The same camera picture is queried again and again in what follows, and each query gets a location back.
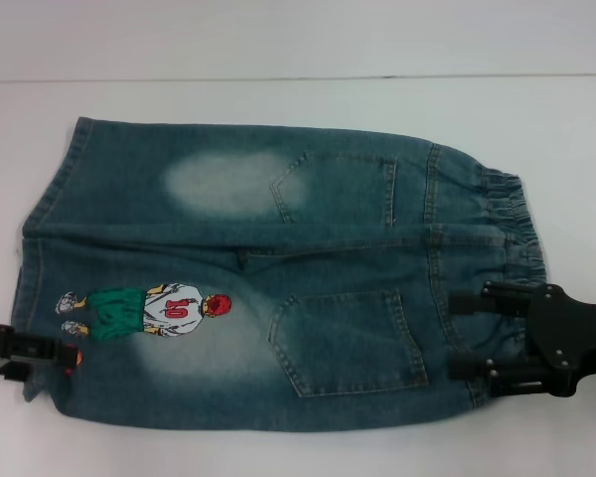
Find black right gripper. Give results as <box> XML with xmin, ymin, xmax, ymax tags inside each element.
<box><xmin>449</xmin><ymin>281</ymin><xmax>596</xmax><ymax>398</ymax></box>

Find blue denim shorts with print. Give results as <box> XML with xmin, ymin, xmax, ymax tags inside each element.
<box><xmin>9</xmin><ymin>116</ymin><xmax>550</xmax><ymax>433</ymax></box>

